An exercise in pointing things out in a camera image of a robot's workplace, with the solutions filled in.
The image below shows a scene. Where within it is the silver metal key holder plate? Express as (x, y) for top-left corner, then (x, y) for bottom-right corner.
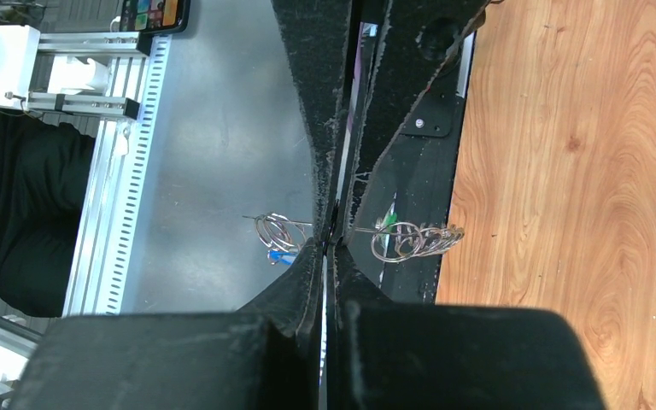
(249, 212), (466, 264)

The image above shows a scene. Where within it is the slotted aluminium cable duct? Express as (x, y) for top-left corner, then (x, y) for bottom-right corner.
(62, 36), (172, 316)

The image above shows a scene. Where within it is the green tag key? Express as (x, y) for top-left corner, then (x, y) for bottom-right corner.
(376, 209), (397, 250)

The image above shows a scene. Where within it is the black smartphone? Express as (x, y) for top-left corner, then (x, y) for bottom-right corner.
(119, 0), (191, 35)

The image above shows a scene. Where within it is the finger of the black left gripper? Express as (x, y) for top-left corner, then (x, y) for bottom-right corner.
(336, 1), (489, 237)
(272, 0), (353, 241)

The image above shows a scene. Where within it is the blue tag key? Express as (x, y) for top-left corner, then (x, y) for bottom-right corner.
(267, 249), (297, 266)

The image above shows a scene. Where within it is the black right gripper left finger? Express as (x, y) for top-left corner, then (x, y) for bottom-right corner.
(9, 240), (322, 409)

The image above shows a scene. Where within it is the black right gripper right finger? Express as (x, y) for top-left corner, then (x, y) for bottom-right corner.
(326, 246), (605, 409)

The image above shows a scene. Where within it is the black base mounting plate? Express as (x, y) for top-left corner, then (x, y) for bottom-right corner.
(348, 34), (476, 304)

